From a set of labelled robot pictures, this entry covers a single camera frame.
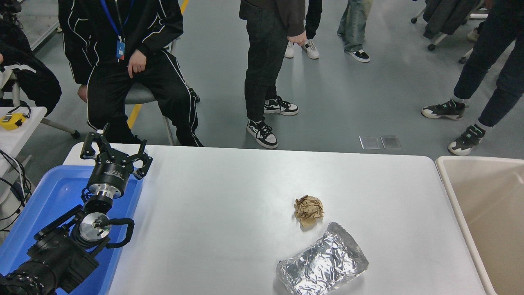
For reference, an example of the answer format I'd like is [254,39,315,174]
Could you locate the person's left hand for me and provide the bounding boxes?
[127,50,147,79]

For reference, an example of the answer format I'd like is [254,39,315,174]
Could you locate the large pale bin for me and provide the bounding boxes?
[436,155,524,295]

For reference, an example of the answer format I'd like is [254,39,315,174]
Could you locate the white chair frame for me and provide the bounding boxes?
[10,72,81,139]

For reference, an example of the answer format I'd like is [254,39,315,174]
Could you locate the person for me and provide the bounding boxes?
[421,0,524,156]
[337,0,374,63]
[239,0,307,149]
[285,0,323,60]
[0,18,62,117]
[57,0,204,147]

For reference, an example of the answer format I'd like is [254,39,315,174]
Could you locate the yellow handheld device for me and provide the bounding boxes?
[0,103,32,131]

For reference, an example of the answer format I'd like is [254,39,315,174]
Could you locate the white side table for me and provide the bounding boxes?
[0,107,48,177]

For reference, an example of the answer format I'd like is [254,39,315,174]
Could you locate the crinkled foil tray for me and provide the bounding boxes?
[276,222,369,295]

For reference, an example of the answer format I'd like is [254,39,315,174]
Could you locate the blue plastic tray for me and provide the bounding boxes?
[0,165,145,295]

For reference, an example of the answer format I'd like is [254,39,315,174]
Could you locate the crumpled tan paper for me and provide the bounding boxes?
[294,195,325,227]

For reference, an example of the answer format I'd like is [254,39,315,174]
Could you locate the black cables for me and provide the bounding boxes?
[0,148,33,232]

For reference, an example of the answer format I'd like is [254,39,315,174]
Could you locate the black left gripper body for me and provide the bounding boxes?
[87,155,133,193]

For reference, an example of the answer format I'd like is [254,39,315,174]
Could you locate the white equipment cart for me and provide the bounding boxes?
[0,0,62,52]

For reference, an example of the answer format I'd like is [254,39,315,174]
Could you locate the dark coat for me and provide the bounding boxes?
[422,0,486,40]

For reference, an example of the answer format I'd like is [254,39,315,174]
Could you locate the grey chair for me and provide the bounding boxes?
[124,37,183,146]

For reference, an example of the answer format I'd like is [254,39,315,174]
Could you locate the person's hand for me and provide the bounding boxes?
[288,30,308,47]

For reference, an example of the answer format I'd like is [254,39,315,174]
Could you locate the blue lanyard with badge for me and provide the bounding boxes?
[100,0,134,61]

